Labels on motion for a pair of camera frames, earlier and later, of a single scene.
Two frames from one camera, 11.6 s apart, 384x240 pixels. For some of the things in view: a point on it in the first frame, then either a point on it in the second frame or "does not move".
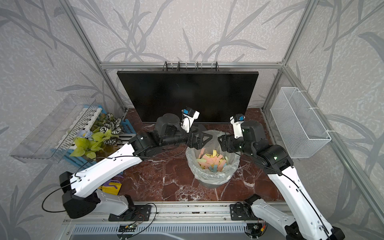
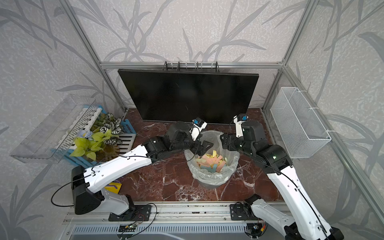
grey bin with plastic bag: x=205 y=177 does not move
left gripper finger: x=202 y=143 to x=205 y=146
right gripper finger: x=224 y=141 does not move
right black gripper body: x=238 y=145 does not move
